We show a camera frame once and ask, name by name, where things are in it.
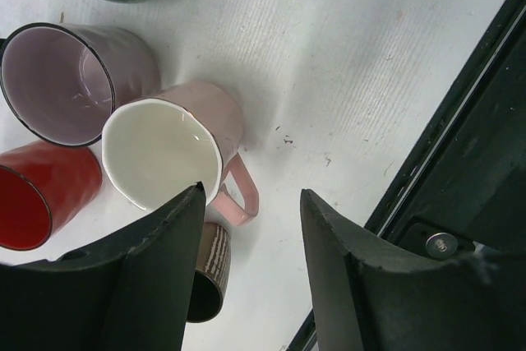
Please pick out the red mug black handle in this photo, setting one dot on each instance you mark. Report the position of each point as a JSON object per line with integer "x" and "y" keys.
{"x": 43, "y": 187}

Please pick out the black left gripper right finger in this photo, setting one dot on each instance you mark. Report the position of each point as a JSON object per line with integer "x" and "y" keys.
{"x": 368, "y": 294}

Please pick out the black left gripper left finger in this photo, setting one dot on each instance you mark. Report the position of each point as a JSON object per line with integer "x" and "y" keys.
{"x": 130, "y": 290}

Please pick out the pink mug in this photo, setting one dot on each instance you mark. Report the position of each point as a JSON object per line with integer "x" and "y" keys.
{"x": 154, "y": 148}

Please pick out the brown ribbed mug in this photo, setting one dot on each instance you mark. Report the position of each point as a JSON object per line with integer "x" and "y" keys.
{"x": 211, "y": 276}

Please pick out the lilac mug black handle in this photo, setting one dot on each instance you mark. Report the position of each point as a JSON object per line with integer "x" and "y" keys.
{"x": 63, "y": 82}

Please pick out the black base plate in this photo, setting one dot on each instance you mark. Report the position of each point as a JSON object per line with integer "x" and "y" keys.
{"x": 462, "y": 187}

